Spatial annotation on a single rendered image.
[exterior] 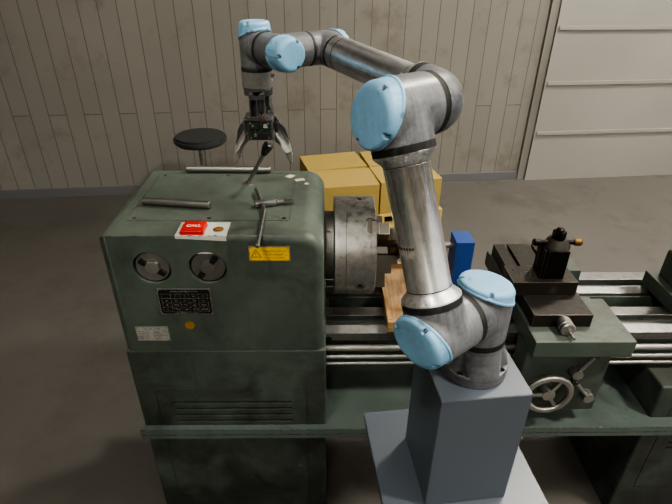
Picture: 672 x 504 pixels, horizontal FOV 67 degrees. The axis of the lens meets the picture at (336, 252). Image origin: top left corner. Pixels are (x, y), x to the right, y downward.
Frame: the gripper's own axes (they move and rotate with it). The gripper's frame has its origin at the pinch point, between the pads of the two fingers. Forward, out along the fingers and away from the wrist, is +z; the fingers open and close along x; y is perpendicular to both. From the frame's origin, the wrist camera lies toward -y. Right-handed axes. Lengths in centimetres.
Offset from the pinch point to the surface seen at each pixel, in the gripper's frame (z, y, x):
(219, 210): 14.9, -1.2, -13.8
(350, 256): 27.7, 3.1, 23.8
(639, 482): 122, 12, 135
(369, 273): 33.2, 3.7, 29.6
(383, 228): 21.8, -3.3, 33.8
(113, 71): 35, -295, -153
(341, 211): 17.7, -6.3, 21.3
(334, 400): 86, 4, 20
